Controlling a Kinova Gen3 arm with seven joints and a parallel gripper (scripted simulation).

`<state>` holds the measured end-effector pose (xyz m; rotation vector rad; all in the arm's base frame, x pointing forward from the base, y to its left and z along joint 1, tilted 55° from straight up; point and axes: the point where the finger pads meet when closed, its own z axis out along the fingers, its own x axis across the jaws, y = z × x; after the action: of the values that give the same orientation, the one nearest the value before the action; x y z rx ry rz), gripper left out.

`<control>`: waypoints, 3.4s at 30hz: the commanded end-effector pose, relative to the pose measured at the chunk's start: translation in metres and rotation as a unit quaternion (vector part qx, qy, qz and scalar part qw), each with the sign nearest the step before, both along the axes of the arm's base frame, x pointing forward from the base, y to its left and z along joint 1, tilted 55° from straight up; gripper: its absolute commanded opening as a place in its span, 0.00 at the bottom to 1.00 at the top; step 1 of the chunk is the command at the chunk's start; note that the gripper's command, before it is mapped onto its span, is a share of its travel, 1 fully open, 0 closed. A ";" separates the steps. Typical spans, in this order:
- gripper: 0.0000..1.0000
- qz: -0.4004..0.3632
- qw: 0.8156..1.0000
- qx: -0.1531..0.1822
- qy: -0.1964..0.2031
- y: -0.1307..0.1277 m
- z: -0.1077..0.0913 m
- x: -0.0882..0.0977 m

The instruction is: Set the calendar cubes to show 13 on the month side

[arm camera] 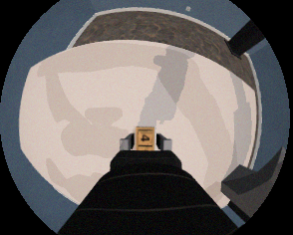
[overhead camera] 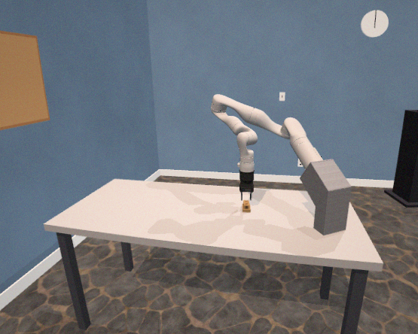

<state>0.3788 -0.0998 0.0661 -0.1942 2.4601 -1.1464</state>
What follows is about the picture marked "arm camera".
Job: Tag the tan wooden number cube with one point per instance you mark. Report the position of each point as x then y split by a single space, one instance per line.
145 137
145 147

